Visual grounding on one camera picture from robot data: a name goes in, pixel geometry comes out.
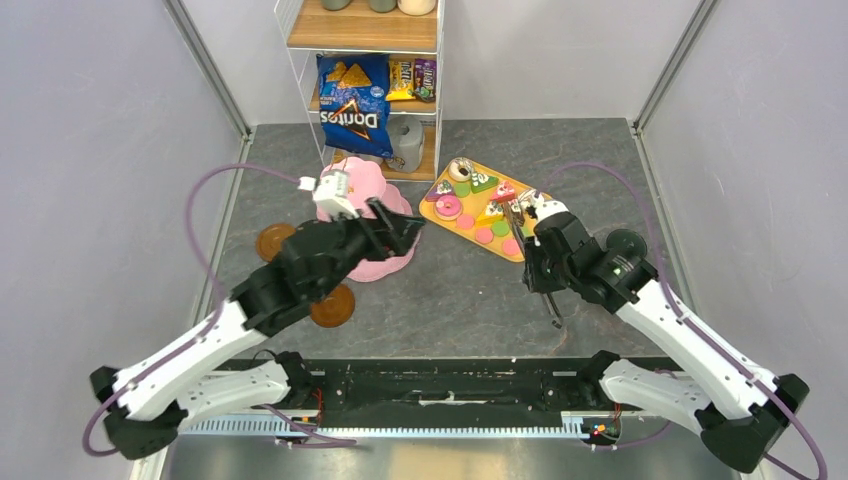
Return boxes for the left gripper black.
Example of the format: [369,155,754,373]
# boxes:
[313,197,426,301]

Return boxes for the metal serving tongs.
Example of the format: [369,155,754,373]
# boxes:
[504,199,564,329]

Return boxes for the purple cake slice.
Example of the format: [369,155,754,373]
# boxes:
[424,180,454,202]

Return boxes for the yellow cake slice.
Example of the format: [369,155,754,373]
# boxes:
[475,201,504,227]

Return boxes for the green cake slice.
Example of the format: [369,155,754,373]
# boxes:
[469,171,499,194]

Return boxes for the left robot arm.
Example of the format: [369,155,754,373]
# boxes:
[90,198,426,460]

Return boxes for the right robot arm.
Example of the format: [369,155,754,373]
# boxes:
[524,201,810,473]

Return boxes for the pink sandwich cookie front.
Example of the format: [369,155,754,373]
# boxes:
[501,238,522,257]

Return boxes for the pink sandwich cookie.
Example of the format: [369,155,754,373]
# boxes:
[501,238,522,257]
[456,213,476,230]
[475,227,494,245]

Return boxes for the pink three-tier cake stand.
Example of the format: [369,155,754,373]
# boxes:
[315,156,423,284]

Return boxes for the green sandwich cookie left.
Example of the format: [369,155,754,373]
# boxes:
[491,219,512,238]

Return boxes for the pink frosted donut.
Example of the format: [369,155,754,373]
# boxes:
[433,195,463,221]

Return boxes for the pink sandwich cookie far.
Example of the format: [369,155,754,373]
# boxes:
[456,213,476,230]

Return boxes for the pink sandwich cookie middle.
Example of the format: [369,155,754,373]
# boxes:
[475,227,494,245]

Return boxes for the red strawberry cake slice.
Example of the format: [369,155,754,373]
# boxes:
[490,180,517,203]

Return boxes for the brown round coaster near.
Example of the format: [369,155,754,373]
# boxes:
[310,284,356,328]

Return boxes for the brown round coaster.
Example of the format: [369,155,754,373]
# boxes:
[255,223,296,262]
[310,284,356,328]

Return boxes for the yellow serving tray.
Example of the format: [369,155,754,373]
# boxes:
[419,159,537,263]

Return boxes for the chocolate white donut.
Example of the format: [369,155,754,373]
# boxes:
[448,157,473,182]

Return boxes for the grey ceramic mug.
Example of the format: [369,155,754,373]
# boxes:
[387,116,425,173]

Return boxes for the brown round coaster far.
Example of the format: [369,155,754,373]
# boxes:
[255,223,296,262]

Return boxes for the blue Doritos chip bag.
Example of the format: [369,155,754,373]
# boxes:
[316,53,393,158]

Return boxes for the yellow M&M candy bag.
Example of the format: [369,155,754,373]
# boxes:
[386,60,415,102]

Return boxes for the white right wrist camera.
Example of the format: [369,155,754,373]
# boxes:
[519,189,569,221]

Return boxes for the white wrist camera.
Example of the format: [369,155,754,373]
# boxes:
[298,170,361,221]
[519,189,569,221]

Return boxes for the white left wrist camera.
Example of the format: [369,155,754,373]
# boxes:
[298,170,361,221]

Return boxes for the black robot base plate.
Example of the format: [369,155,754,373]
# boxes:
[275,358,614,429]

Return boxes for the white wire wooden shelf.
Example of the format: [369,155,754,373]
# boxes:
[273,1,445,182]

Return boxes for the white cable track rail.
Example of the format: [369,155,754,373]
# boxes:
[173,411,598,440]

